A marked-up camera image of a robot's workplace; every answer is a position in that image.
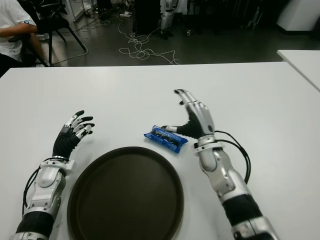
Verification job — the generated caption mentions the black chair with armrest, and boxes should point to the black chair with armrest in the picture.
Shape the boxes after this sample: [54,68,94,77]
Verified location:
[8,32,50,67]

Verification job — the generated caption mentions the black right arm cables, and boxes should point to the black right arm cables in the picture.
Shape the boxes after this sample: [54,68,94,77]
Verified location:
[214,129,251,185]

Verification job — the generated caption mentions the blue Oreo packet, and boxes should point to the blue Oreo packet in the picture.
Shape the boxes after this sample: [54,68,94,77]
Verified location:
[143,124,188,155]

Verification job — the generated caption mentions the white block with black base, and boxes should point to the white block with black base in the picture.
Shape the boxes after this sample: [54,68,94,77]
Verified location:
[276,0,320,33]

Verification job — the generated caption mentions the white humanoid robot legs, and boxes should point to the white humanoid robot legs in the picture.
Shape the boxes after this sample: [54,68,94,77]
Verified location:
[159,0,180,40]

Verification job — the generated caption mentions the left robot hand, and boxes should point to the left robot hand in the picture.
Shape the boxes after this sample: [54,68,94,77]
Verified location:
[51,110,96,161]

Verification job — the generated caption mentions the person in white shirt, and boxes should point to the person in white shirt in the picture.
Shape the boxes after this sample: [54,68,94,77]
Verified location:
[0,0,48,77]

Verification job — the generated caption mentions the round dark brown tray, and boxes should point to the round dark brown tray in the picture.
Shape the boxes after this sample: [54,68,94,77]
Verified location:
[66,146,185,240]

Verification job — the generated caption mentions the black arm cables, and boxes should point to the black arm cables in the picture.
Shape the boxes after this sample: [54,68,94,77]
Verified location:
[21,157,50,210]
[214,129,251,185]

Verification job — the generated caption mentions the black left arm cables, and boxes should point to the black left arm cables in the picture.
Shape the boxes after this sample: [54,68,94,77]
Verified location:
[21,157,50,210]

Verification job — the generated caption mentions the white cable on floor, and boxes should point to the white cable on floor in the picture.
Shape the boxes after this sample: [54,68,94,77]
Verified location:
[117,14,181,66]

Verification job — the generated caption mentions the white display cabinet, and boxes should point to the white display cabinet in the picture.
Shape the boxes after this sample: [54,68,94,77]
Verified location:
[61,0,86,23]

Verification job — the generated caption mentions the white side table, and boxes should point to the white side table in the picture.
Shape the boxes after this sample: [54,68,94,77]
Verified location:
[276,49,320,92]

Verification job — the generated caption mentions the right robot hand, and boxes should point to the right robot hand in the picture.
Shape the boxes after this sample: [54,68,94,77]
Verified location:
[159,88,217,144]

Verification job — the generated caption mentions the black cabinet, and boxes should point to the black cabinet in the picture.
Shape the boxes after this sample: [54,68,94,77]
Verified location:
[133,0,163,35]

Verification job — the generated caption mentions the black chair with sled legs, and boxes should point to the black chair with sled legs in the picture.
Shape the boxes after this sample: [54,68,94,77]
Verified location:
[32,0,89,67]

